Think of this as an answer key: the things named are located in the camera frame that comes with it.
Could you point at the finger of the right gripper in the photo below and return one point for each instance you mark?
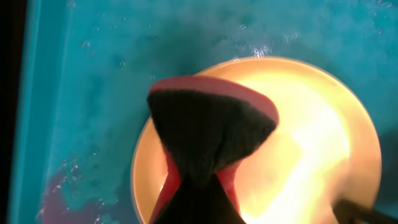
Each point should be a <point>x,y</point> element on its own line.
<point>348,212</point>

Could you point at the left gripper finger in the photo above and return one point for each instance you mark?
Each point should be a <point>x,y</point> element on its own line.
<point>192,204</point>

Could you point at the yellow-green plate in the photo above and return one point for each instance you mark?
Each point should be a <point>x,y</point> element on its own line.
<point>324,149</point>

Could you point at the teal plastic tray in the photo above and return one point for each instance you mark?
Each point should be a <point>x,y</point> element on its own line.
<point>89,64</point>

